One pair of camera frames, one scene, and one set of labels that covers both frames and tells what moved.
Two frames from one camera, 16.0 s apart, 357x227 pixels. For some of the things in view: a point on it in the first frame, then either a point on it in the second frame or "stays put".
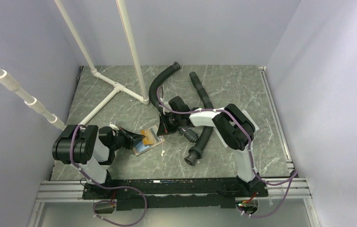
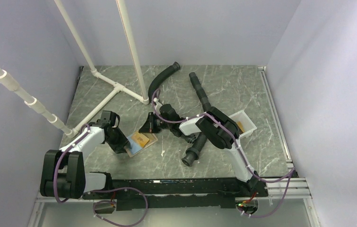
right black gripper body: (169, 122) to (155, 123)
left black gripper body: (120, 140) stays put
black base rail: (174, 194) stays put
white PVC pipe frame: (5, 78) stays put
